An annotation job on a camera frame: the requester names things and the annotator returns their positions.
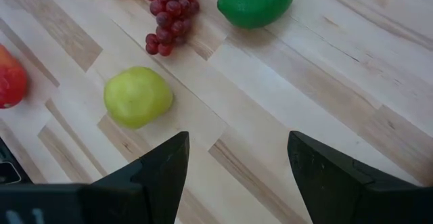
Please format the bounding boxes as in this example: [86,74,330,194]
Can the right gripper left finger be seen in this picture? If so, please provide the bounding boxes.
[81,131,190,224]

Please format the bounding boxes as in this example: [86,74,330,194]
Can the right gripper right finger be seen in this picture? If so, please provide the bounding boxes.
[287,131,433,224]

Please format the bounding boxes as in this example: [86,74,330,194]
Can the yellow-green apple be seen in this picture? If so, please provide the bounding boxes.
[103,66,175,131]

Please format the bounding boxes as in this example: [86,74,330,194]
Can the red-orange mango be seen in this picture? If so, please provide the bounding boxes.
[0,43,29,110]

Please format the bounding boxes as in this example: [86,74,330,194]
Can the green lime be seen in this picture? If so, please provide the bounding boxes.
[216,0,298,30]

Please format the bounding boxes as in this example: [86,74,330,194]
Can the red grape bunch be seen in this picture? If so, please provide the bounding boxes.
[141,0,201,57]

